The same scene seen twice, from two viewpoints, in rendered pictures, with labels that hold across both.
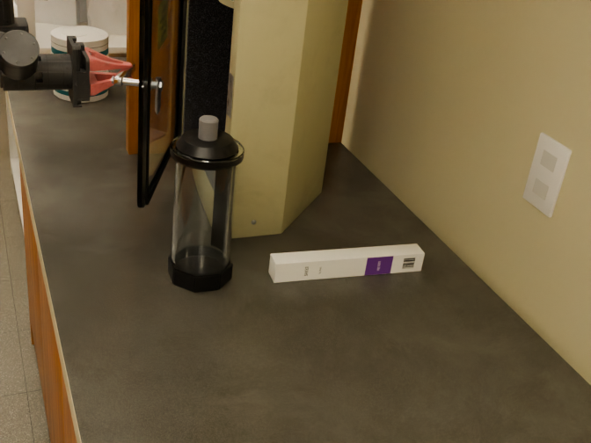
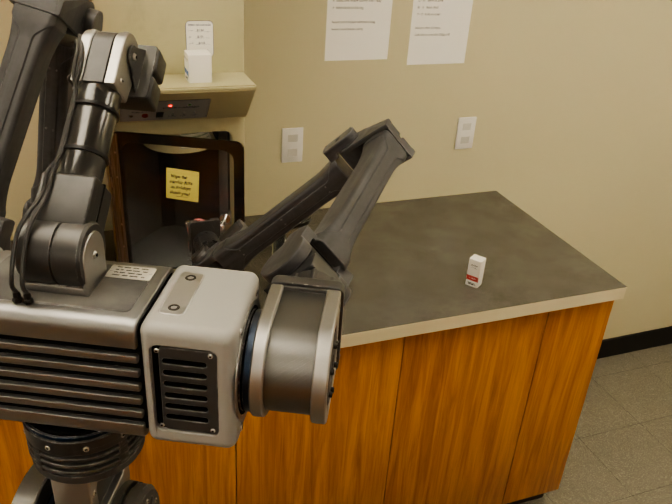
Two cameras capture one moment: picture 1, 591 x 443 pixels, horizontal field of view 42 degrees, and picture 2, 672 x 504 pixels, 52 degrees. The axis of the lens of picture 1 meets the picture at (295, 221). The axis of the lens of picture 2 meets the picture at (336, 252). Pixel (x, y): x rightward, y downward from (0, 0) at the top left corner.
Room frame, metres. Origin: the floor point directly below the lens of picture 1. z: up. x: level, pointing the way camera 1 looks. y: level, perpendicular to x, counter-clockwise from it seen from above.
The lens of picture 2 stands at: (0.84, 1.71, 1.92)
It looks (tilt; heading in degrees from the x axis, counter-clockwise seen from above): 28 degrees down; 273
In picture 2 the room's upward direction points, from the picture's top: 4 degrees clockwise
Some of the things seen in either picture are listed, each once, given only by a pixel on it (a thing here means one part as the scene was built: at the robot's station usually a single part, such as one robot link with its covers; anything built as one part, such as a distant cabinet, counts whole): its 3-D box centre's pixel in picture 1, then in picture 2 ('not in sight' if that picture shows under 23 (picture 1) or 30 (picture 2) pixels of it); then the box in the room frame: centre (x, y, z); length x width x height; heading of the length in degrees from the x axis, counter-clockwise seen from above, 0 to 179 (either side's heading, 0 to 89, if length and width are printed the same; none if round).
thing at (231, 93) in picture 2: not in sight; (179, 103); (1.29, 0.24, 1.46); 0.32 x 0.12 x 0.10; 25
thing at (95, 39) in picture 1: (80, 63); not in sight; (1.77, 0.55, 1.01); 0.13 x 0.13 x 0.15
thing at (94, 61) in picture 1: (103, 73); not in sight; (1.22, 0.34, 1.20); 0.09 x 0.07 x 0.07; 115
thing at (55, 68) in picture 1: (58, 71); (207, 246); (1.19, 0.41, 1.20); 0.07 x 0.07 x 0.10; 25
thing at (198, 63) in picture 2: not in sight; (198, 66); (1.25, 0.22, 1.54); 0.05 x 0.05 x 0.06; 25
